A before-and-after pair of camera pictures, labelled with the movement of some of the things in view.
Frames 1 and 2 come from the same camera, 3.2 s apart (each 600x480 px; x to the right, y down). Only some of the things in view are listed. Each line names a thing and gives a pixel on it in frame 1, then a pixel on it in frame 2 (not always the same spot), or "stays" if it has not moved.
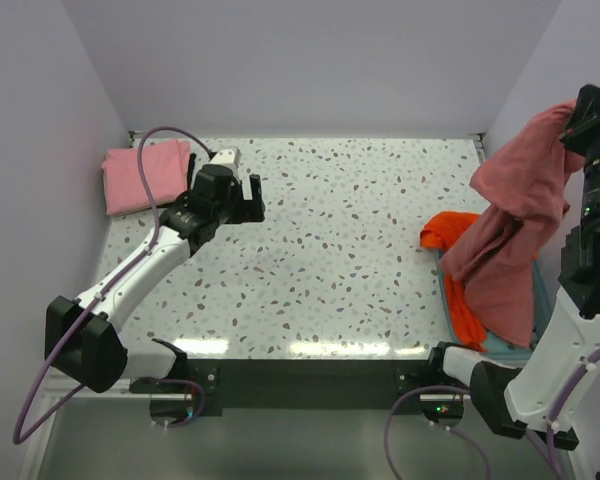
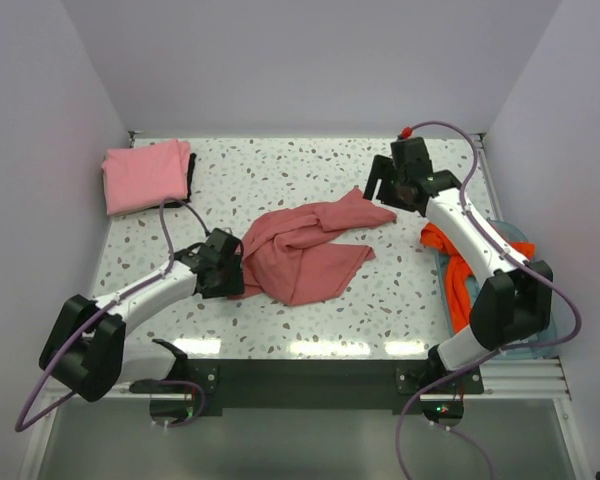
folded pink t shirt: [166, 165] stays
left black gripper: [248, 210] to [234, 284]
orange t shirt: [436, 233] stays
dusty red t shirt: [525, 178] to [278, 263]
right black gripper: [595, 105] to [380, 167]
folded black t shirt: [192, 158] stays
